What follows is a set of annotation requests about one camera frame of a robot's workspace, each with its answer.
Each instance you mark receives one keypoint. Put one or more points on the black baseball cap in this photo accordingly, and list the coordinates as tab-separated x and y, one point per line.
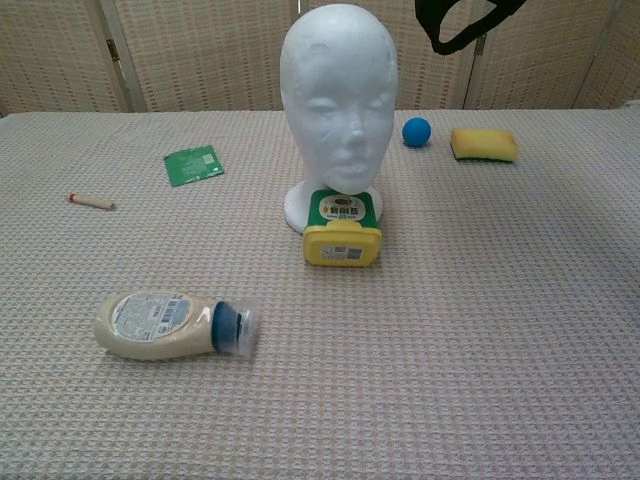
426	25

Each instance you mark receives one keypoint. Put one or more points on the white foam mannequin head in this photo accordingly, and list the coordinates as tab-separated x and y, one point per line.
337	110

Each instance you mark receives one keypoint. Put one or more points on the green container with yellow lid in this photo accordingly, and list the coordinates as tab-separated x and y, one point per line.
342	245

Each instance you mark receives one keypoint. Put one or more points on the blue ball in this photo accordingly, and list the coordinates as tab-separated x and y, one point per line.
416	132

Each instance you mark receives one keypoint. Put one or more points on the green foil sachet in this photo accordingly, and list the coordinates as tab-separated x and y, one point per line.
192	165

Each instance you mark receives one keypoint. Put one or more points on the woven checked tablecloth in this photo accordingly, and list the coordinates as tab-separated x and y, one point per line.
450	325

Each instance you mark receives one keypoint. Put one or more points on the yellow sponge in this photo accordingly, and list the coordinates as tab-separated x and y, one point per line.
482	144

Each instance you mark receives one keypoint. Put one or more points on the mayonnaise squeeze bottle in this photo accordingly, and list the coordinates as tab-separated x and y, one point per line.
150	325

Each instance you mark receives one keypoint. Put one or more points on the bamboo folding screen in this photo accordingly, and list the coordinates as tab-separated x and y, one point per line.
210	55

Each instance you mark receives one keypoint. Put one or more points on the small tan stick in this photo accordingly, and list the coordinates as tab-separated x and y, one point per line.
92	201

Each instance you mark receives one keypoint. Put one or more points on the brass screen hinge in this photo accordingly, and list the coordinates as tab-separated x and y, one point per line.
113	50
481	44

